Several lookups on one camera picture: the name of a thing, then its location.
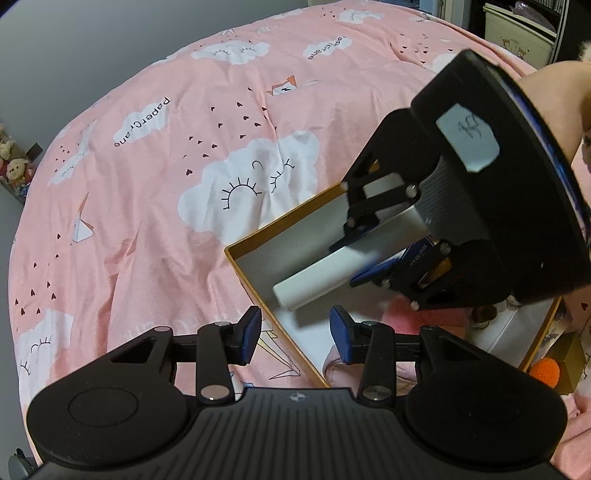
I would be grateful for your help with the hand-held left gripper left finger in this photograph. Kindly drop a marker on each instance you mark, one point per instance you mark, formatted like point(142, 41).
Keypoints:
point(253, 337)

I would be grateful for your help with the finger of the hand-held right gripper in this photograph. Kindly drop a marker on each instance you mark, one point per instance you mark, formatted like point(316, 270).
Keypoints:
point(358, 226)
point(374, 273)

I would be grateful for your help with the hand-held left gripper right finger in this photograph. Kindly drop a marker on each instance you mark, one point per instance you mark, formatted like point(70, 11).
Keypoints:
point(338, 339)

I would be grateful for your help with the white cylinder tube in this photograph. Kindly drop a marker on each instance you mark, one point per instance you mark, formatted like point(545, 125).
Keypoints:
point(314, 281)

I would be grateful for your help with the yellow cardboard box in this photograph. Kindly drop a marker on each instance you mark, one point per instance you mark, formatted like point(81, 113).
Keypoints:
point(286, 240)

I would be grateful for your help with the orange red crochet toy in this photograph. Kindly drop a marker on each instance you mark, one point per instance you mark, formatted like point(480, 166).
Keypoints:
point(545, 371)

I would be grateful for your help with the person's right forearm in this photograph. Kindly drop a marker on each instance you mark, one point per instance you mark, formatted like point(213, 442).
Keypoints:
point(554, 101)

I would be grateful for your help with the pink plush toy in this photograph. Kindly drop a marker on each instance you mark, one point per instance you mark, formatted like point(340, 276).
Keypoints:
point(434, 321)

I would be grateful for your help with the pink printed blanket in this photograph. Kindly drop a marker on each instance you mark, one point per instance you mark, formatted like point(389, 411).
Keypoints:
point(161, 207)

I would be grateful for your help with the gold cardboard box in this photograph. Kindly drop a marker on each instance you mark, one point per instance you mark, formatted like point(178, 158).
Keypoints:
point(570, 364)

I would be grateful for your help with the cream storage bin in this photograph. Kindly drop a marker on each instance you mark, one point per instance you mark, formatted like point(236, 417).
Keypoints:
point(517, 32)

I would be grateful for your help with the black metal rack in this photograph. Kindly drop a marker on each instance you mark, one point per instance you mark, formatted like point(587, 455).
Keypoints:
point(565, 18)

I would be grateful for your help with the cream plush toy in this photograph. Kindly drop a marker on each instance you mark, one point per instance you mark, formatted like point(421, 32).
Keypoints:
point(16, 168)

